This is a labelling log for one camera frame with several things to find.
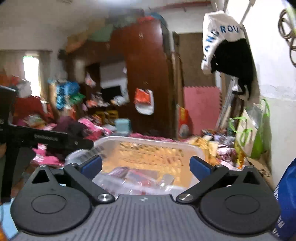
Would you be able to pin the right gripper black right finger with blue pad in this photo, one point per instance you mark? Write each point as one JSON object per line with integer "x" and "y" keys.
{"x": 208, "y": 177}

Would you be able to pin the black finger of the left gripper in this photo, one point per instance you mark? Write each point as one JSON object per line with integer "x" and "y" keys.
{"x": 58, "y": 140}

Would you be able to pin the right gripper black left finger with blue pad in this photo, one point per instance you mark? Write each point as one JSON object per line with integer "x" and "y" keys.
{"x": 80, "y": 177}

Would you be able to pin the white plastic lattice basket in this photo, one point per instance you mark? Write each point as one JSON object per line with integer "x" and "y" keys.
{"x": 119, "y": 154}

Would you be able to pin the red orange printed bag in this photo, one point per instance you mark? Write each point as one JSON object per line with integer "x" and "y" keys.
{"x": 183, "y": 123}

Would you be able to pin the red packet in plastic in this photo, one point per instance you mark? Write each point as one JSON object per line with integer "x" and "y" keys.
{"x": 141, "y": 177}

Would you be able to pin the green white shopping bag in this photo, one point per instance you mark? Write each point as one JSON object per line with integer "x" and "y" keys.
{"x": 252, "y": 129}

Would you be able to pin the teal box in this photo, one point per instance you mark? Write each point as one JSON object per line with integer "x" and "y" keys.
{"x": 123, "y": 126}

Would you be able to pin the magenta floral quilt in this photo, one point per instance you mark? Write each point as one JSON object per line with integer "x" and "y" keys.
{"x": 146, "y": 137}

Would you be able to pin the pink foam mat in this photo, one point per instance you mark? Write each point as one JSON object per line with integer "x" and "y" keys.
{"x": 203, "y": 104}

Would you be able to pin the blue shopping bag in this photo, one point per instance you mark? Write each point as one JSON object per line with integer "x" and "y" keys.
{"x": 285, "y": 195}

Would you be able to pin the metal crutches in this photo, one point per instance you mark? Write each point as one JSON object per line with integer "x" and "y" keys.
{"x": 224, "y": 115}

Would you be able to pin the dark red wooden wardrobe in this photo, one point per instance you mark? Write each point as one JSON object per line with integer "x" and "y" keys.
{"x": 145, "y": 49}

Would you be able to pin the red and white plastic bag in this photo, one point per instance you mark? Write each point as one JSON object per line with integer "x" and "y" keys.
{"x": 144, "y": 101}

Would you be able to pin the white DANGROUS tote bag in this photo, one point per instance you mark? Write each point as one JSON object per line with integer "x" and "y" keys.
{"x": 226, "y": 50}

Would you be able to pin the brown wooden board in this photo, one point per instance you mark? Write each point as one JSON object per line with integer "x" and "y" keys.
{"x": 189, "y": 48}

